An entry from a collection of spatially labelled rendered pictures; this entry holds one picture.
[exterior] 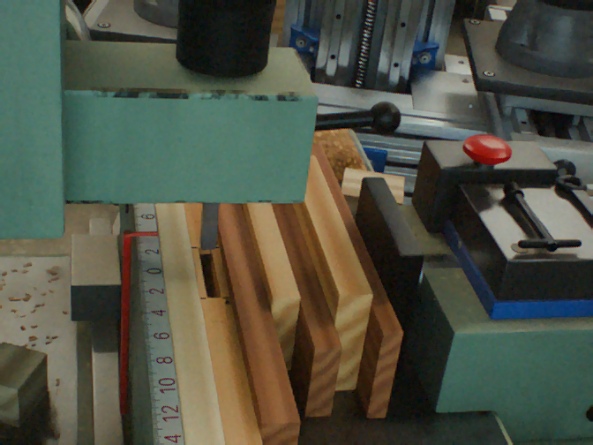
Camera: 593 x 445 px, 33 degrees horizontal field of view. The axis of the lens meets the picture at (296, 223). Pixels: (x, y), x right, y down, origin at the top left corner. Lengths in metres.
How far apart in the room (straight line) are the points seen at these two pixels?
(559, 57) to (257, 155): 0.82
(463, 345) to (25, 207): 0.25
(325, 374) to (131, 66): 0.20
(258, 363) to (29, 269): 0.36
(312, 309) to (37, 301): 0.31
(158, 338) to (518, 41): 0.91
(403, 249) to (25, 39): 0.23
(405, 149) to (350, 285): 0.81
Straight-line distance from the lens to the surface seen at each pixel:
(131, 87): 0.53
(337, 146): 0.81
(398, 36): 1.41
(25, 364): 0.71
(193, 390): 0.51
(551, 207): 0.62
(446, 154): 0.63
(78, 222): 2.42
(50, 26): 0.47
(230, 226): 0.64
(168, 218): 0.64
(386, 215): 0.58
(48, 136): 0.50
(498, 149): 0.62
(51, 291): 0.83
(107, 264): 0.77
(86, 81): 0.53
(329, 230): 0.61
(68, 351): 0.77
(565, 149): 1.25
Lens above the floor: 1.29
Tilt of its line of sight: 31 degrees down
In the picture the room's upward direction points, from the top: 7 degrees clockwise
